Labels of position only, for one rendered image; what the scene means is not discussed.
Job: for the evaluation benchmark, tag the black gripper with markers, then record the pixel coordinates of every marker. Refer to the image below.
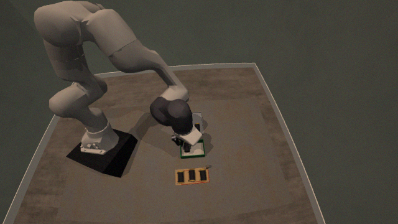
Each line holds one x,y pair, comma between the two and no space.
176,140

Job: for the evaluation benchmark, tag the black battery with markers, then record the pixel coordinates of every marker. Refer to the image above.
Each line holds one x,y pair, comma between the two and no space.
180,176
197,125
192,175
203,174
186,147

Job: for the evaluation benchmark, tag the green open-top box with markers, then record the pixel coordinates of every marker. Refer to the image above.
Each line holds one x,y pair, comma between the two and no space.
198,150

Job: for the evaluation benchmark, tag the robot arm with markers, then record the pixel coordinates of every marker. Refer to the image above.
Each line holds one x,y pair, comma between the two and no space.
70,23

